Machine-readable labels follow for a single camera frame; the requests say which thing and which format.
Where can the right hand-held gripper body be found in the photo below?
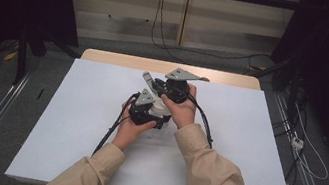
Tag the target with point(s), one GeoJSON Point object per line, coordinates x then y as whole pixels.
{"type": "Point", "coordinates": [182, 75]}

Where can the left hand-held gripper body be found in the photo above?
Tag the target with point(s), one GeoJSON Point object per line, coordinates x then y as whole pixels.
{"type": "Point", "coordinates": [145, 100]}

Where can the clear glass jar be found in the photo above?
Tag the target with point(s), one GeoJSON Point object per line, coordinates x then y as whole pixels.
{"type": "Point", "coordinates": [160, 107]}

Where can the person's right hand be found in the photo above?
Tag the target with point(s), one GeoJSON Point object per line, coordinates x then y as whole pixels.
{"type": "Point", "coordinates": [182, 112]}

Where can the person's left hand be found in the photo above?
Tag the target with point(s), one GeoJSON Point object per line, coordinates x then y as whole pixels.
{"type": "Point", "coordinates": [128, 133]}

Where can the wooden table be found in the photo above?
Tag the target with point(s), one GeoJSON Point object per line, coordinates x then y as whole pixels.
{"type": "Point", "coordinates": [124, 60]}

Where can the white table board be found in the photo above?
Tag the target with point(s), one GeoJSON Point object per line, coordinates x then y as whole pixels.
{"type": "Point", "coordinates": [82, 109]}

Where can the small black floor item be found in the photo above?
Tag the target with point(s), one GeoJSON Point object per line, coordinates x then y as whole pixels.
{"type": "Point", "coordinates": [40, 93]}

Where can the black metal stand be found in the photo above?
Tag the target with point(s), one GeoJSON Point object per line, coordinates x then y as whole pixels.
{"type": "Point", "coordinates": [21, 58]}
{"type": "Point", "coordinates": [294, 90]}

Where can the white power strip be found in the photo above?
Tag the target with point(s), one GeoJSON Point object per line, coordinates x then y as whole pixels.
{"type": "Point", "coordinates": [297, 142]}

